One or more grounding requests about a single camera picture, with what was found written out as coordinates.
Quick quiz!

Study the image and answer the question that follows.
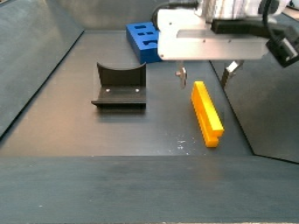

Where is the yellow double-square block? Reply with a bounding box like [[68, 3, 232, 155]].
[[191, 81, 224, 148]]

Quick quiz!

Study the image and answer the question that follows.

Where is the blue foam shape board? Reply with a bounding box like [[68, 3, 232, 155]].
[[125, 22, 161, 64]]

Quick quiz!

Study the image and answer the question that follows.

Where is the black curved holder stand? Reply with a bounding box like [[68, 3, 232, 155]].
[[90, 64, 145, 108]]

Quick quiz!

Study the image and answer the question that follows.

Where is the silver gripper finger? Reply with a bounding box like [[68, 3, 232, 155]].
[[175, 60, 187, 88], [220, 60, 244, 87]]

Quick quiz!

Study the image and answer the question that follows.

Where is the black camera cable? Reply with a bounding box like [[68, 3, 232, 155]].
[[149, 0, 289, 42]]

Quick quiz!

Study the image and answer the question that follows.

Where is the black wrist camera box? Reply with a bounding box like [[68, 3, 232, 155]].
[[211, 19, 299, 67]]

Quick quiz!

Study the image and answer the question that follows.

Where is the white metal gripper body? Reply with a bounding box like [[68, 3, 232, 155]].
[[157, 9, 267, 60]]

